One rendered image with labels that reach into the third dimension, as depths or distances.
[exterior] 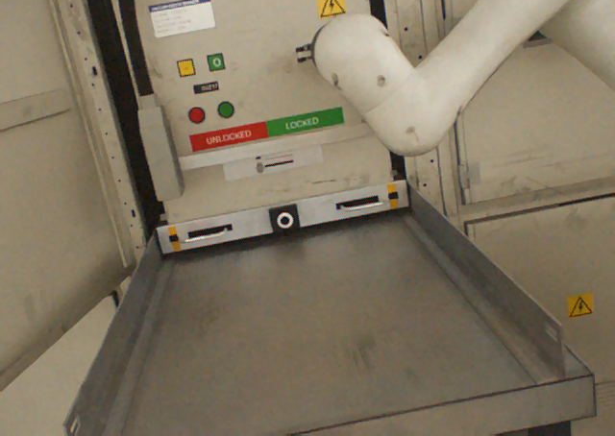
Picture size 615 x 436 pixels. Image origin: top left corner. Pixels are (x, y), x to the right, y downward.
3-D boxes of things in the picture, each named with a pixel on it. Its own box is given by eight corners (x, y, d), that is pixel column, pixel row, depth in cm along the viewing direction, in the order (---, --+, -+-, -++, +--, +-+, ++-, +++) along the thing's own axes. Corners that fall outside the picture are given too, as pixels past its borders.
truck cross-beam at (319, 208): (409, 205, 133) (405, 180, 132) (162, 254, 132) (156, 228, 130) (404, 200, 138) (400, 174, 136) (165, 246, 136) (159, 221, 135)
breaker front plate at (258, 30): (393, 188, 132) (361, -49, 119) (170, 231, 131) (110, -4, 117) (392, 186, 133) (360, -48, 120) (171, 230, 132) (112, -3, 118)
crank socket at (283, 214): (301, 229, 130) (297, 205, 128) (273, 233, 130) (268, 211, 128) (300, 225, 132) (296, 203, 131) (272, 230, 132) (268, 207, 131)
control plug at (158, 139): (183, 197, 119) (160, 108, 114) (157, 202, 118) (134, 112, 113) (185, 187, 126) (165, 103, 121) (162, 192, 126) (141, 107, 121)
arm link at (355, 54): (364, -9, 80) (302, 52, 81) (425, 64, 83) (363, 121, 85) (347, -3, 93) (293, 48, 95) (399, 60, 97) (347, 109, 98)
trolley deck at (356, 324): (597, 416, 72) (594, 371, 70) (63, 525, 70) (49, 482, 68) (429, 232, 137) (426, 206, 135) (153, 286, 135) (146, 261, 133)
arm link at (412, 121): (494, -39, 100) (542, -65, 90) (536, 17, 103) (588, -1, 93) (345, 118, 93) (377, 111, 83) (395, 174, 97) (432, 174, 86)
